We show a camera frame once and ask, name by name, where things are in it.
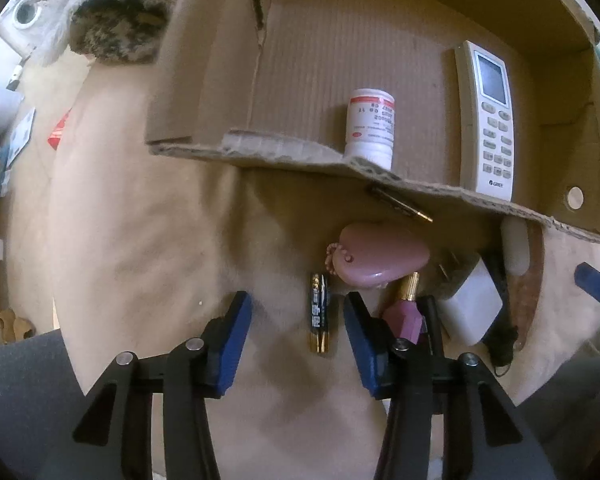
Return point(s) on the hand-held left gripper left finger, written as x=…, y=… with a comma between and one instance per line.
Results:
x=232, y=340

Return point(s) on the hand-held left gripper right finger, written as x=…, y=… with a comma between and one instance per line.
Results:
x=362, y=347

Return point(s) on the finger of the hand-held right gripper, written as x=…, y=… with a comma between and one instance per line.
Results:
x=595, y=282

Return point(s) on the pink lipstick gold cap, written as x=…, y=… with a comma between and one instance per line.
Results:
x=405, y=317

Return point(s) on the black and gold battery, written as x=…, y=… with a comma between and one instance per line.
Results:
x=318, y=315

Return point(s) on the small white tube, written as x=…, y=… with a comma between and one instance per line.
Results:
x=515, y=247

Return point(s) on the pink heart-shaped case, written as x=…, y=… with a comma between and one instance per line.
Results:
x=380, y=255

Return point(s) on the white charger plug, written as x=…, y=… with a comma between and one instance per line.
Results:
x=472, y=305

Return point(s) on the brown cardboard box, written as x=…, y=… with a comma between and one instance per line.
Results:
x=320, y=60

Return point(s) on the person's right leg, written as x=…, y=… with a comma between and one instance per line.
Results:
x=580, y=410

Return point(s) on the person's leg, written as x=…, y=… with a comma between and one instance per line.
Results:
x=25, y=410
x=580, y=410

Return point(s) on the beige blanket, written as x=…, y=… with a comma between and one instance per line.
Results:
x=155, y=235

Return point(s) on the black pen gold tip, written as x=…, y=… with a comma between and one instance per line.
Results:
x=402, y=205

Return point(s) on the white remote control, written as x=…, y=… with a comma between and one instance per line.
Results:
x=490, y=130

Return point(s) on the person's left leg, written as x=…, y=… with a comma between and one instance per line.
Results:
x=25, y=410

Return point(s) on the white pill bottle red label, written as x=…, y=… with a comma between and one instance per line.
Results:
x=370, y=125

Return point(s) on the red packet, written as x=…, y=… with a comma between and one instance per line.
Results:
x=59, y=130

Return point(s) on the fuzzy patterned throw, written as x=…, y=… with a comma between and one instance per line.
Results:
x=110, y=25

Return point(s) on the white washing machine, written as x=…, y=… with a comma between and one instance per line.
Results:
x=25, y=10

